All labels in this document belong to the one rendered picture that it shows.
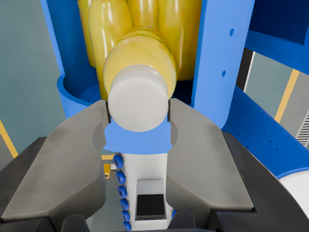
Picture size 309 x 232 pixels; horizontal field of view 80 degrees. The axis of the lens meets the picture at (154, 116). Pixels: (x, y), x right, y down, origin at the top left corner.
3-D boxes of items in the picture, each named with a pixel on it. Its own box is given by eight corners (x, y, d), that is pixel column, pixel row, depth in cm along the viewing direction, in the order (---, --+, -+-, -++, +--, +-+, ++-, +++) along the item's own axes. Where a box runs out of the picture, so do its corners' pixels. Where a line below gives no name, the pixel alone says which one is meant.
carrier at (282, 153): (205, 116, 148) (239, 97, 141) (265, 230, 73) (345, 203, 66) (188, 88, 136) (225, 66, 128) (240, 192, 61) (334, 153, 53)
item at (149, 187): (137, 184, 71) (134, 225, 58) (136, 176, 69) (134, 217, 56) (163, 183, 71) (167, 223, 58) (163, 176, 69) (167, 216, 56)
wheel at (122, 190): (123, 201, 67) (128, 198, 68) (122, 193, 65) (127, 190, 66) (117, 193, 70) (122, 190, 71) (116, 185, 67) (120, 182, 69)
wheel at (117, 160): (119, 172, 59) (124, 169, 60) (118, 161, 57) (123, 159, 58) (112, 164, 62) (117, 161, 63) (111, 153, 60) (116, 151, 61)
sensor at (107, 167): (105, 168, 71) (102, 179, 66) (104, 163, 69) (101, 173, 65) (125, 168, 71) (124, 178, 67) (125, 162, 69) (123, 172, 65)
